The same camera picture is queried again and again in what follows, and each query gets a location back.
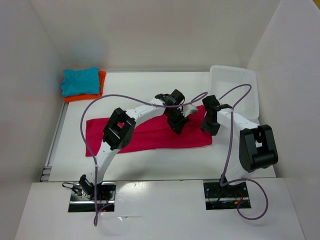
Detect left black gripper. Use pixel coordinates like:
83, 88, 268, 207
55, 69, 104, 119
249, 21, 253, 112
164, 108, 189, 135

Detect pink t shirt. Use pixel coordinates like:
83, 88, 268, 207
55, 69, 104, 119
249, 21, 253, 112
85, 105, 213, 155

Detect orange t shirt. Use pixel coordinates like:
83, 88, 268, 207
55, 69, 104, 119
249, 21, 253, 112
60, 67, 107, 103

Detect teal t shirt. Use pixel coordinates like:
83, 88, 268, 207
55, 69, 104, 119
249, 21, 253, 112
60, 67, 100, 97

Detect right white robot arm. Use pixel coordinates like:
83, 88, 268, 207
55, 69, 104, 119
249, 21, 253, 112
200, 95, 279, 197

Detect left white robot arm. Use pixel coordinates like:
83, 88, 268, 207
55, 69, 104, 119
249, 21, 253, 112
79, 89, 198, 200

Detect white plastic basket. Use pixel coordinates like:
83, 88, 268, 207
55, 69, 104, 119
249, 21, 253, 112
208, 65, 260, 121

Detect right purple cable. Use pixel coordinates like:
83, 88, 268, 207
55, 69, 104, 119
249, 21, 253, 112
218, 83, 269, 221

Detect purple cable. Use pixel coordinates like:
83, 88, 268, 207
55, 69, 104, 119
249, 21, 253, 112
80, 91, 209, 227
218, 83, 269, 221

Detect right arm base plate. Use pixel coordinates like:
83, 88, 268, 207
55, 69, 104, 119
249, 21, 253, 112
203, 180, 251, 210

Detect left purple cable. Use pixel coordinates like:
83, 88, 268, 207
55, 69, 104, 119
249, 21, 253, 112
80, 91, 209, 227

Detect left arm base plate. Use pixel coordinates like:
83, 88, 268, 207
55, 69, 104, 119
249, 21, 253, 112
66, 182, 116, 213

